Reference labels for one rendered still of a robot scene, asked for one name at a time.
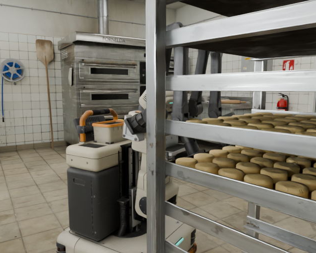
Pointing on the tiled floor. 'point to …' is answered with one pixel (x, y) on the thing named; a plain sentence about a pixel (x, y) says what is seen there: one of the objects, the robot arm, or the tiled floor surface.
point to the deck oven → (100, 76)
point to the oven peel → (46, 48)
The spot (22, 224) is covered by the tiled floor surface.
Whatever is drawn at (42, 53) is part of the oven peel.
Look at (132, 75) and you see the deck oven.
